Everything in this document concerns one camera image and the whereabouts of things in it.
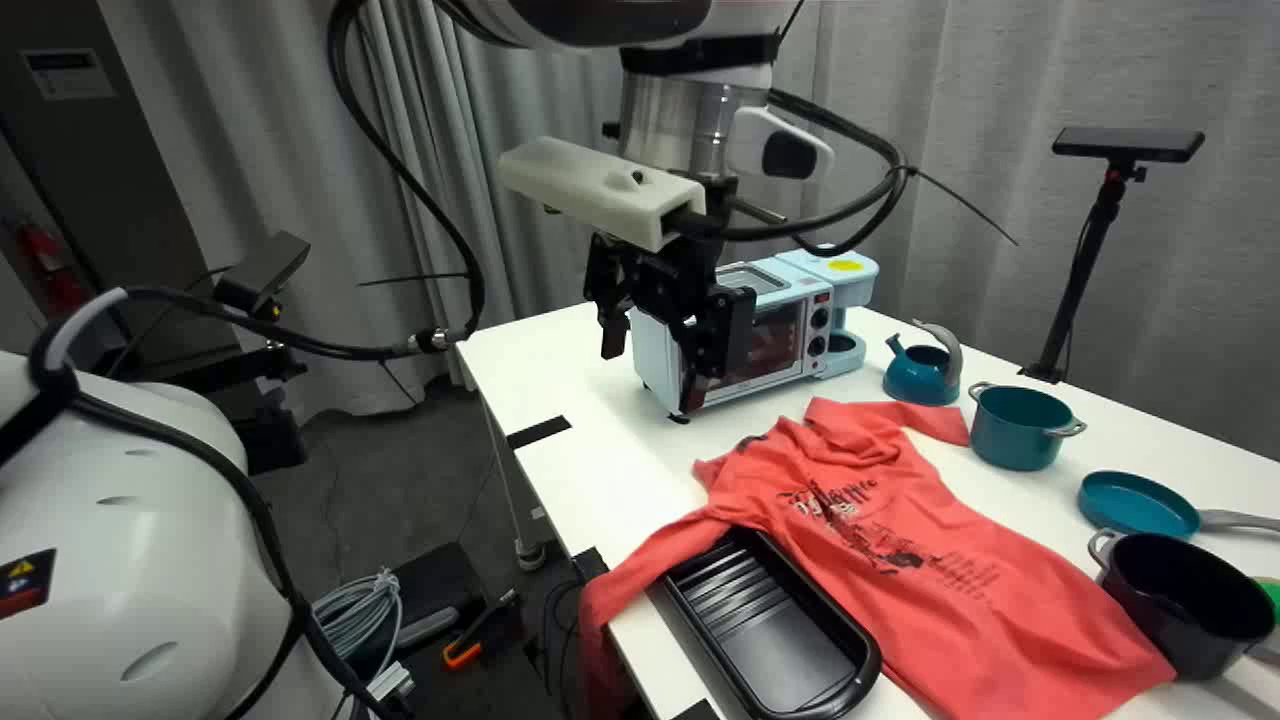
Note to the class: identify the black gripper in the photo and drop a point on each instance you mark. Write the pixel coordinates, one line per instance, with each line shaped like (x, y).
(667, 281)

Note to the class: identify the orange printed shirt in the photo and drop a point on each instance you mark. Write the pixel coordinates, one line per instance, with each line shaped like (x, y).
(933, 573)

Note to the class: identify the light blue toy oven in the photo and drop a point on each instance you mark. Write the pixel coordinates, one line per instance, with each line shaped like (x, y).
(786, 344)

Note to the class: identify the long black tape strip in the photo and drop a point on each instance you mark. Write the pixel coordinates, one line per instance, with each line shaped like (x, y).
(541, 430)

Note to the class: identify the short black tape piece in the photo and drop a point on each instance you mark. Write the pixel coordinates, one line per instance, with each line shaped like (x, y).
(591, 562)

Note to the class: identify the teal toy kettle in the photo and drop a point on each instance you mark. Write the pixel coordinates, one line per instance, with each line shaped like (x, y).
(921, 376)

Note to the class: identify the black ribbed tray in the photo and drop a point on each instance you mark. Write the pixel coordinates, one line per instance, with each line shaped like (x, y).
(773, 624)

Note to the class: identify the black floor box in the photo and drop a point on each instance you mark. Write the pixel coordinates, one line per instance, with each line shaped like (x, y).
(434, 580)

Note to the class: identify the wide black tape patch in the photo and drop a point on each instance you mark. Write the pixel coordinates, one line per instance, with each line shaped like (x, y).
(698, 715)

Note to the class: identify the teal toy pot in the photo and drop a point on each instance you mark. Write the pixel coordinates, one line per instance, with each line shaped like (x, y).
(1015, 432)

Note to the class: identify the black clamp mounted device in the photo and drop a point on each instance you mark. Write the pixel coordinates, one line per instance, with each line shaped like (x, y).
(265, 263)

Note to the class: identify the teal toy frying pan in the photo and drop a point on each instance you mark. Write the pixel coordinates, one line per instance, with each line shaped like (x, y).
(1132, 505)

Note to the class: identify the black toy pot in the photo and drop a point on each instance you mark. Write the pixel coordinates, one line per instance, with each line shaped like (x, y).
(1185, 614)

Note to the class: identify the red fire extinguisher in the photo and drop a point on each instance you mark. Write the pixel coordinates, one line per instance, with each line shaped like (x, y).
(46, 267)

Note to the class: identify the small toy vegetable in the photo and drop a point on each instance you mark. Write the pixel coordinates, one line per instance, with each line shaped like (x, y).
(1270, 602)

